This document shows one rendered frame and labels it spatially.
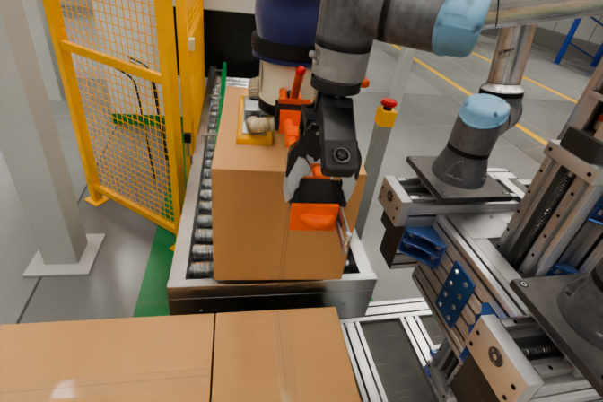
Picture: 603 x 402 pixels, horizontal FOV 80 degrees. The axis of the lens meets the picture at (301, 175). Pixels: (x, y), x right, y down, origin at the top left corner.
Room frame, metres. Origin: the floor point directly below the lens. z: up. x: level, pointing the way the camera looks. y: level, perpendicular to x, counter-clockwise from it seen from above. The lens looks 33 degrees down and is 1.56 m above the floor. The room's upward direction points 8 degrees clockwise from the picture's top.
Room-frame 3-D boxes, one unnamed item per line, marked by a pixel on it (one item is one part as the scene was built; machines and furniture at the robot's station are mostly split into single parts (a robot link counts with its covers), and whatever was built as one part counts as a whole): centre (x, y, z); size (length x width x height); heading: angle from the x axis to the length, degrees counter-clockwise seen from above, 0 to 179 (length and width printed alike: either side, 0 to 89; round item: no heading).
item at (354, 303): (0.82, 0.03, 0.47); 0.70 x 0.03 x 0.15; 103
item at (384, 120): (1.50, -0.33, 0.50); 0.07 x 0.07 x 1.00; 13
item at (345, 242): (0.54, -0.06, 1.20); 0.31 x 0.03 x 0.05; 10
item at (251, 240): (1.07, 0.08, 0.87); 0.60 x 0.40 x 0.40; 10
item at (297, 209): (0.48, -0.02, 1.20); 0.08 x 0.07 x 0.05; 10
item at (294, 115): (0.83, 0.04, 1.20); 0.10 x 0.08 x 0.06; 100
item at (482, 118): (0.95, -0.46, 1.20); 0.13 x 0.12 x 0.14; 141
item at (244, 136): (1.05, 0.17, 1.09); 0.34 x 0.10 x 0.05; 10
